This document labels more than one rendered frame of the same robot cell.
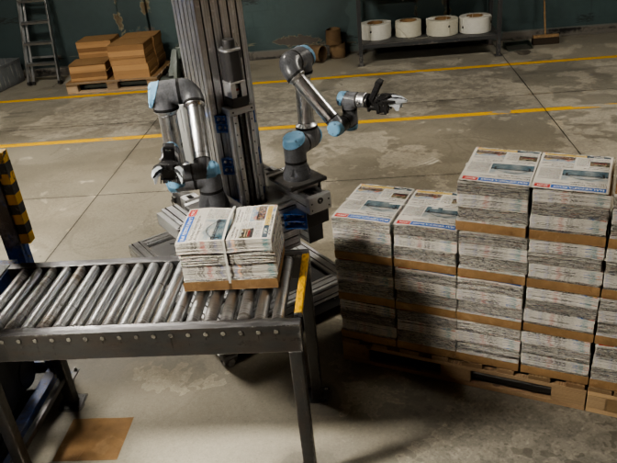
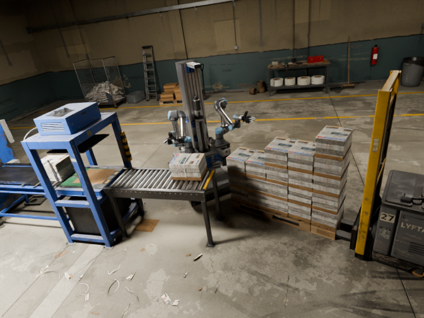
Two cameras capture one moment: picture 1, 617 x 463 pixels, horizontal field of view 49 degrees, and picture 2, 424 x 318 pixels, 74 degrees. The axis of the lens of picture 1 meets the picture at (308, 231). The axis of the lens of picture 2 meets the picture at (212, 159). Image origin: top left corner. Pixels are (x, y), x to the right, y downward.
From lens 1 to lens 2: 0.91 m
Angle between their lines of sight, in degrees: 11
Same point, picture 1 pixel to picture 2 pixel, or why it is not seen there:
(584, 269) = (306, 182)
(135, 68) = not seen: hidden behind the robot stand
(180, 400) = (175, 215)
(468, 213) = (268, 159)
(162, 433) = (167, 225)
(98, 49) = (171, 88)
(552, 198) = (294, 156)
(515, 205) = (282, 158)
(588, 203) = (306, 159)
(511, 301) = (284, 191)
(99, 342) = (144, 193)
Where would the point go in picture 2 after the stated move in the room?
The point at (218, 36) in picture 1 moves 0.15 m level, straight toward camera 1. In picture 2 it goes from (192, 95) to (191, 98)
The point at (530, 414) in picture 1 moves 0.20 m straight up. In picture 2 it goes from (290, 231) to (290, 219)
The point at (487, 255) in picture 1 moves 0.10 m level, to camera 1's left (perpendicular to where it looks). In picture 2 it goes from (275, 175) to (267, 175)
